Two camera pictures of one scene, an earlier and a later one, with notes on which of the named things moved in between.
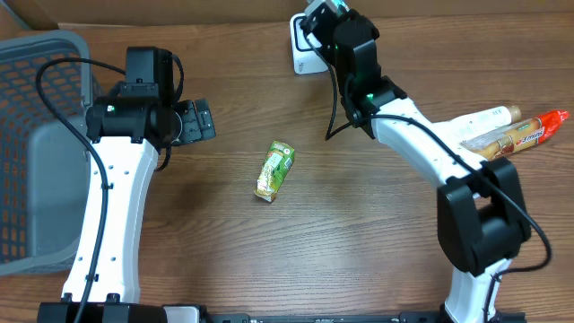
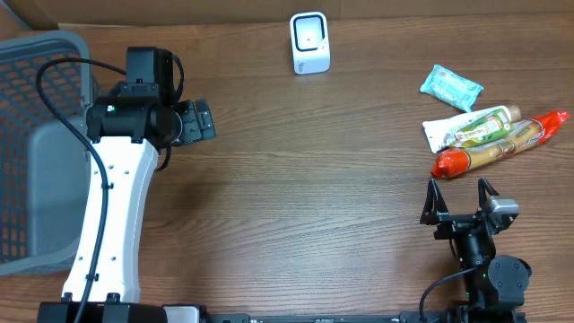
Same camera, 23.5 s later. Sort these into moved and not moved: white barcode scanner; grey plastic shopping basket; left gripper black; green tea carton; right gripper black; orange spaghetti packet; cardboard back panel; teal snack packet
Moved: teal snack packet; green tea carton; right gripper black
Not moved: grey plastic shopping basket; left gripper black; orange spaghetti packet; cardboard back panel; white barcode scanner
